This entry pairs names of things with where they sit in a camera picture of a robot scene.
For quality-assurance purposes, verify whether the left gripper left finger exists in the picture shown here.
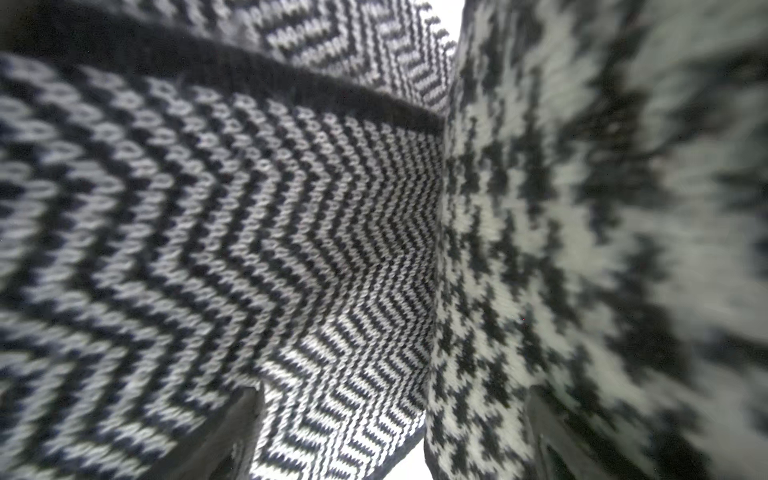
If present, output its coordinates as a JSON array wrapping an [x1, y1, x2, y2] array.
[[141, 387, 264, 480]]

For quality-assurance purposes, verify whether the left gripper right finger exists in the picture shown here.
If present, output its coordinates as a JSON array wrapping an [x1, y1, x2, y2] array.
[[525, 392, 606, 480]]

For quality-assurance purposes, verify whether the black white patterned knit scarf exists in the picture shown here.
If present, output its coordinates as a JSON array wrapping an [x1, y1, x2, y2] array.
[[1, 1, 767, 479]]

